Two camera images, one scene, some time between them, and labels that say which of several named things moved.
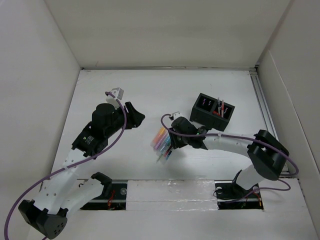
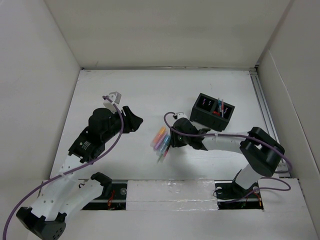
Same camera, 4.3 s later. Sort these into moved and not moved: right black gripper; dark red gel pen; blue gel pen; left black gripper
Moved: blue gel pen
Not moved: right black gripper; dark red gel pen; left black gripper
